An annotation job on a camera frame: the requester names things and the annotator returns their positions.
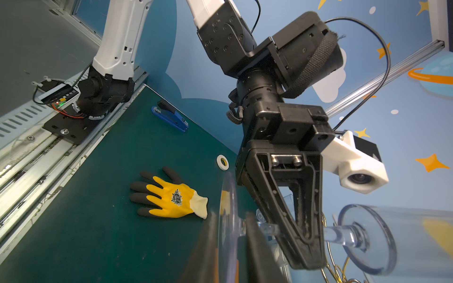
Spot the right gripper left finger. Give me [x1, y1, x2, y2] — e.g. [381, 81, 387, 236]
[185, 212, 218, 283]

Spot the gold wire glass rack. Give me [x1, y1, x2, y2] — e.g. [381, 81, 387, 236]
[320, 213, 361, 283]

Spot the white tape roll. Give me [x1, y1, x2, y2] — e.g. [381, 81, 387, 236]
[216, 154, 230, 171]

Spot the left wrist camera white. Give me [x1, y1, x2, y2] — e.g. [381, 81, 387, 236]
[322, 131, 389, 194]

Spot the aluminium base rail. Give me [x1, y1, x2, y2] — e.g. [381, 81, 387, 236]
[1, 102, 131, 262]

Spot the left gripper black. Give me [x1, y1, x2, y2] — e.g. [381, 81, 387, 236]
[226, 69, 335, 270]

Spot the left aluminium frame post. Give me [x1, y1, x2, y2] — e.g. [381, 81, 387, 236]
[325, 40, 445, 118]

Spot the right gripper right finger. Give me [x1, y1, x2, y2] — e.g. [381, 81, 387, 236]
[245, 212, 287, 283]

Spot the blue stapler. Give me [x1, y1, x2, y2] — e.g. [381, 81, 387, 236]
[152, 100, 189, 133]

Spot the left controller board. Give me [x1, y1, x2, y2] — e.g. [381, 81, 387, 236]
[32, 76, 80, 106]

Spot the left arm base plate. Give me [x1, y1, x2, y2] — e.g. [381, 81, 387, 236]
[42, 107, 107, 145]

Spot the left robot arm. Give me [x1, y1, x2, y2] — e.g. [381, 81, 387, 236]
[188, 1, 343, 270]

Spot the clear flute glass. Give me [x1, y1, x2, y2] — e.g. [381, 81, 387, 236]
[216, 171, 453, 283]

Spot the yellow black work glove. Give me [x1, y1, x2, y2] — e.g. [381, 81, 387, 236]
[130, 166, 209, 219]

